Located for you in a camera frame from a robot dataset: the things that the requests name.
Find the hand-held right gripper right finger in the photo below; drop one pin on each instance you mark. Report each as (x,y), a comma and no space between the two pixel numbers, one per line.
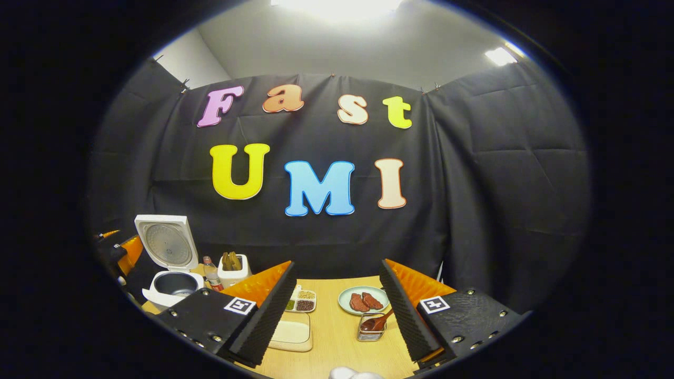
(405,316)

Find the small ceiling light panel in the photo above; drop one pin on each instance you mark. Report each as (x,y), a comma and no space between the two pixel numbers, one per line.
(500,56)

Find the brown toast slice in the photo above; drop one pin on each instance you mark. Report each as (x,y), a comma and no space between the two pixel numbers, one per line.
(226,261)
(236,260)

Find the clear tray of white rice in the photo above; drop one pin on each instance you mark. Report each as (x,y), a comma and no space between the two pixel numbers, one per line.
(289,334)

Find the white rice cooker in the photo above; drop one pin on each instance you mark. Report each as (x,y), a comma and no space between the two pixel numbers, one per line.
(168,245)

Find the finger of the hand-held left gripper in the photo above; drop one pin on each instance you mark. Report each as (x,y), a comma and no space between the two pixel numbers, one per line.
(131,255)
(109,234)

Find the white divided bean dish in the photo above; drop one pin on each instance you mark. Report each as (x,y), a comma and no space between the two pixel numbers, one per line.
(305,304)

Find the large ceiling light panel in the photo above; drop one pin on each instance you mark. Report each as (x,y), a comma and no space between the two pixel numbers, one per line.
(337,8)

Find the pale green plate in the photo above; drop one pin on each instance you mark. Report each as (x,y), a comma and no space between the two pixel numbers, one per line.
(345,299)

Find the clear plastic water bottle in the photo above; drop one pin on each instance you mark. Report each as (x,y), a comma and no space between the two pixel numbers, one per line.
(211,276)

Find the brown wooden spoon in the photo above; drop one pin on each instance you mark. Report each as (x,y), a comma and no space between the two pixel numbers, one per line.
(371,323)

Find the white toaster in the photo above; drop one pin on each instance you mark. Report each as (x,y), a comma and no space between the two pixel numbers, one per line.
(234,278)

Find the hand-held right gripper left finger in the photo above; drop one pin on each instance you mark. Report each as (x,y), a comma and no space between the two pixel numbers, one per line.
(268,316)

